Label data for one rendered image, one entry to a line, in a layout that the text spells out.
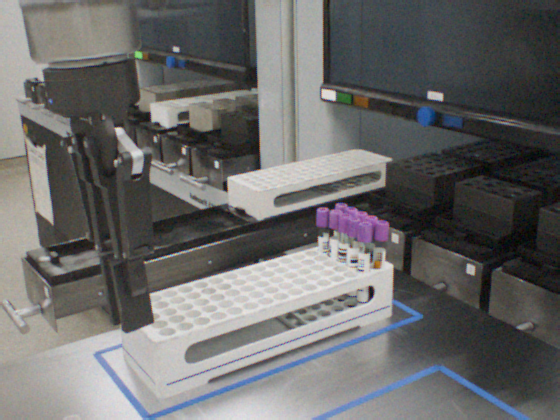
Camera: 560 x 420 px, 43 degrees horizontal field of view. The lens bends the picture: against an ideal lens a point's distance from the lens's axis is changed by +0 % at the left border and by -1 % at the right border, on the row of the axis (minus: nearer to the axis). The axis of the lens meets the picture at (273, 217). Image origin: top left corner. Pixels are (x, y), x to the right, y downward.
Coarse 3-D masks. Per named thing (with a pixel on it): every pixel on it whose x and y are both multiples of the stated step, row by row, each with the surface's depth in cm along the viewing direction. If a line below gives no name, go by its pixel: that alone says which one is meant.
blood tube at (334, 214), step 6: (336, 210) 83; (330, 216) 82; (336, 216) 82; (330, 222) 83; (336, 222) 82; (330, 228) 83; (336, 228) 82; (330, 234) 83; (336, 234) 83; (330, 240) 83; (336, 240) 83; (330, 246) 84; (336, 246) 83; (330, 252) 84; (336, 252) 84
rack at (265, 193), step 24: (288, 168) 125; (312, 168) 126; (336, 168) 124; (360, 168) 125; (384, 168) 128; (240, 192) 118; (264, 192) 114; (288, 192) 129; (312, 192) 130; (336, 192) 129; (360, 192) 126; (264, 216) 115
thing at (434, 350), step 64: (384, 320) 82; (448, 320) 81; (0, 384) 71; (64, 384) 71; (128, 384) 71; (256, 384) 70; (320, 384) 70; (384, 384) 69; (448, 384) 69; (512, 384) 69
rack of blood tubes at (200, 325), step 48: (192, 288) 77; (240, 288) 77; (288, 288) 78; (336, 288) 76; (384, 288) 81; (144, 336) 68; (192, 336) 68; (240, 336) 78; (288, 336) 75; (192, 384) 70
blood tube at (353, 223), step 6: (348, 222) 80; (354, 222) 79; (360, 222) 80; (348, 228) 80; (354, 228) 79; (348, 234) 80; (354, 234) 80; (348, 240) 81; (354, 240) 80; (348, 246) 81; (354, 246) 80; (348, 252) 81; (354, 252) 80; (348, 258) 81; (354, 258) 81; (348, 264) 81; (354, 264) 81; (348, 294) 82; (354, 294) 82; (348, 306) 83; (354, 306) 82
